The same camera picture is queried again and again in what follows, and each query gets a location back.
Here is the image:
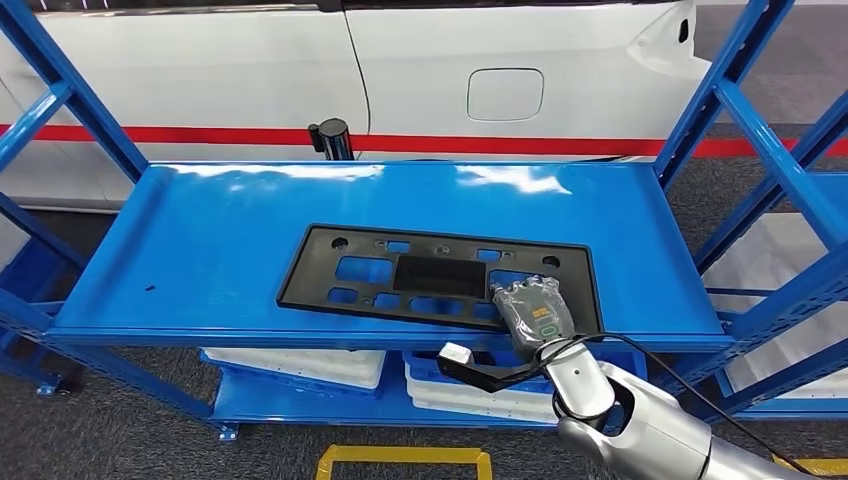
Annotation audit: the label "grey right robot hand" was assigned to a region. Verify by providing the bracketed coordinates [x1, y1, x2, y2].
[491, 276, 576, 362]

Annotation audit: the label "black stanchion post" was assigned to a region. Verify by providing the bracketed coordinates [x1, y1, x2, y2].
[307, 117, 356, 162]

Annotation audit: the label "red barrier belt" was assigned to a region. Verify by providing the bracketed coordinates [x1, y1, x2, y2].
[0, 123, 848, 158]

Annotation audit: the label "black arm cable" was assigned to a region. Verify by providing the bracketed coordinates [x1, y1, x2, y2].
[543, 333, 819, 477]

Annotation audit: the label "black plastic panel part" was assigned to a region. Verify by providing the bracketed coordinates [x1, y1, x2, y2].
[276, 223, 604, 336]

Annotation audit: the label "white car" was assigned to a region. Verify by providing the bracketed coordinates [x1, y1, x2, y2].
[0, 0, 713, 213]

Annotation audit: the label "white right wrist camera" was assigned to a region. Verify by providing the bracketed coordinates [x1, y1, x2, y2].
[438, 341, 474, 367]

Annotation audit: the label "black camera bracket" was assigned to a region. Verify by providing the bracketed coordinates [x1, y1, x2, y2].
[435, 351, 554, 394]

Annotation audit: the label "white panel stack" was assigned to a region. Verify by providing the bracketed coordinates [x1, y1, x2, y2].
[702, 211, 848, 399]

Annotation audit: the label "blue metal shelf rack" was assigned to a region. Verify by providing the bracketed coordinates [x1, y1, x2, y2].
[808, 172, 848, 220]
[0, 0, 848, 442]

